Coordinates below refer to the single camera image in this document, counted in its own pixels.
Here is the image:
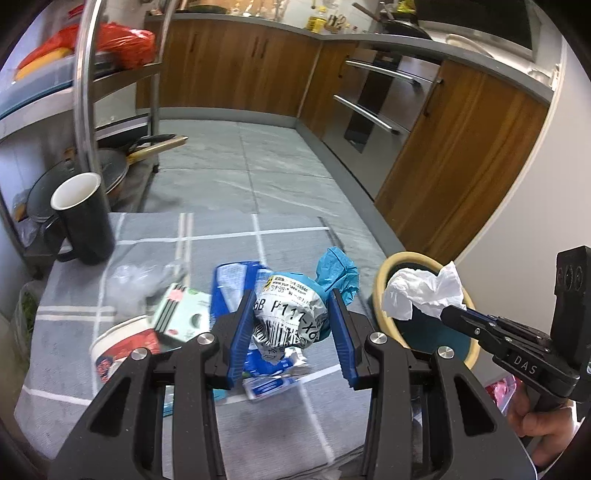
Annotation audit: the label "red printed bag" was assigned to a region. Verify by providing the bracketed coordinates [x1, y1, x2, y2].
[485, 375, 523, 417]

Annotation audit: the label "blue bin with yellow rim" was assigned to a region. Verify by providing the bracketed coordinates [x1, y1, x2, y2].
[372, 251, 482, 370]

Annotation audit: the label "black mug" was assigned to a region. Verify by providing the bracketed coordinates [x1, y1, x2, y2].
[44, 172, 116, 267]

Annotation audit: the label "yellow plastic lid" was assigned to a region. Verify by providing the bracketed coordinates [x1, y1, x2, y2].
[14, 47, 77, 82]

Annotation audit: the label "large red plastic bag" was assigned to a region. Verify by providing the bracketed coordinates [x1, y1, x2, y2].
[23, 22, 157, 71]

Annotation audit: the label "wooden kitchen cabinets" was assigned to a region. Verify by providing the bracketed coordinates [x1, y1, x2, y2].
[136, 11, 553, 278]

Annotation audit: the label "red white paper bowl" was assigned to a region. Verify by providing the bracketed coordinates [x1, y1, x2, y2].
[89, 314, 163, 385]

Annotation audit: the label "green white box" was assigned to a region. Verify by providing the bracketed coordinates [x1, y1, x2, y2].
[152, 282, 214, 345]

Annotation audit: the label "clear plastic wrap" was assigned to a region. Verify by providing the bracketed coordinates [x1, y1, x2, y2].
[104, 263, 185, 320]

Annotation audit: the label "yellow oil bottle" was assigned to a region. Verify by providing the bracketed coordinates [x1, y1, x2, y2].
[307, 4, 327, 33]

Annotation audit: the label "clear storage box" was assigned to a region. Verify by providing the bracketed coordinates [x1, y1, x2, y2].
[0, 60, 94, 123]

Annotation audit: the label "blue white package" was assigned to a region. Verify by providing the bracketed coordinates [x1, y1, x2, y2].
[210, 261, 315, 401]

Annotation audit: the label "black frying pan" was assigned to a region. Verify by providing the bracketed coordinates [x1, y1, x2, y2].
[352, 2, 433, 41]

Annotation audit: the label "courier bag with label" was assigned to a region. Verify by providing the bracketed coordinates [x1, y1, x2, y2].
[249, 272, 331, 366]

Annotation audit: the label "white tissue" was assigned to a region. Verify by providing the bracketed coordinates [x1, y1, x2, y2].
[382, 261, 465, 322]

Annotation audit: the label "stainless steel built-in appliance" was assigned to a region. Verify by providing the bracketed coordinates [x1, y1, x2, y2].
[321, 55, 443, 163]

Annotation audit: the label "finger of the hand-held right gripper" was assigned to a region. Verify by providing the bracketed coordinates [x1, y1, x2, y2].
[441, 305, 513, 350]
[464, 310, 553, 345]

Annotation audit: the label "person's right hand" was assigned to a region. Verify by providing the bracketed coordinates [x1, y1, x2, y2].
[507, 389, 583, 468]

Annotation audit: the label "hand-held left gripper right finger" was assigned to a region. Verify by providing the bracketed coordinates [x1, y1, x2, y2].
[329, 289, 539, 480]

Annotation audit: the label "wok with wooden handle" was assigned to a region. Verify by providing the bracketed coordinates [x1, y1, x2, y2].
[25, 134, 189, 219]

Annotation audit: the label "metal shelf rack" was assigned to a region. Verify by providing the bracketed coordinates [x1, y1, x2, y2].
[0, 0, 178, 282]

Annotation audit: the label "teal plastic bag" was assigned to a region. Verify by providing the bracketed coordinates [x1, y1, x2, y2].
[315, 247, 361, 308]

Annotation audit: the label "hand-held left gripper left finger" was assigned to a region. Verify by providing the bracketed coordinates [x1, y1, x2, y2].
[55, 290, 257, 480]

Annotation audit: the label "bag of green vegetables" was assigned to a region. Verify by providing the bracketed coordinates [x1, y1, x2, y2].
[13, 281, 43, 371]

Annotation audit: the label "grey checked cloth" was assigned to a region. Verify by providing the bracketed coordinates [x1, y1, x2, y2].
[14, 211, 394, 467]

